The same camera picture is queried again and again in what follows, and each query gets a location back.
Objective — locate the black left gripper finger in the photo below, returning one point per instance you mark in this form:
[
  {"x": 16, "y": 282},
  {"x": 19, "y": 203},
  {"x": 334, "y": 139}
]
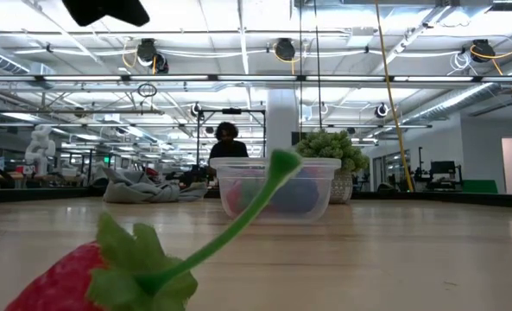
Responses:
[
  {"x": 87, "y": 10},
  {"x": 130, "y": 10}
]

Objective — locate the red toy dragon fruit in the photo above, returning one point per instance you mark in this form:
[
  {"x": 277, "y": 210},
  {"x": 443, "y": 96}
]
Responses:
[{"x": 235, "y": 198}]

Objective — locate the blue toy grape bunch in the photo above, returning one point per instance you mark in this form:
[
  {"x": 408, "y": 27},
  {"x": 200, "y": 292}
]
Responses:
[{"x": 298, "y": 196}]

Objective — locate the clear plastic tupperware container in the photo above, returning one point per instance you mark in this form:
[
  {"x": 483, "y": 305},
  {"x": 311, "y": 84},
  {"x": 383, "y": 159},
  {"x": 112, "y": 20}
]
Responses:
[{"x": 324, "y": 181}]

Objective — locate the person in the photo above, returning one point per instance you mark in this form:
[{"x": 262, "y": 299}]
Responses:
[{"x": 229, "y": 149}]

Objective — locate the grey crumpled cloth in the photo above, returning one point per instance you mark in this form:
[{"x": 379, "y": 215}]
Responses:
[{"x": 139, "y": 192}]

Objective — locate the white building column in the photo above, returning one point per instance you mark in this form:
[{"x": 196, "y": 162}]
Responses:
[{"x": 281, "y": 116}]

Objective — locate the green potted plant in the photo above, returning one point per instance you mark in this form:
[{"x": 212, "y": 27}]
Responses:
[{"x": 333, "y": 147}]

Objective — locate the red strawberry with long stem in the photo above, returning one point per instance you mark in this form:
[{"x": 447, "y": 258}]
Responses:
[{"x": 61, "y": 281}]

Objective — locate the black monitor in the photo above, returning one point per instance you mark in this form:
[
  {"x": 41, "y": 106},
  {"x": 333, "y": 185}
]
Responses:
[{"x": 443, "y": 167}]

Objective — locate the green low partition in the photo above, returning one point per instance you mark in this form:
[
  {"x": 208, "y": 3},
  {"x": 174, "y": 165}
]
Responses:
[{"x": 480, "y": 186}]

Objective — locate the black metal frame rig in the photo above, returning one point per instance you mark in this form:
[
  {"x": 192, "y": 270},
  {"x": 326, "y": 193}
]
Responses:
[{"x": 231, "y": 111}]

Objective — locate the black aluminium table frame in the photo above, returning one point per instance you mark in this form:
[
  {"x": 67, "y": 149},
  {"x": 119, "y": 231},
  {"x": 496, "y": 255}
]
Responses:
[{"x": 44, "y": 195}]

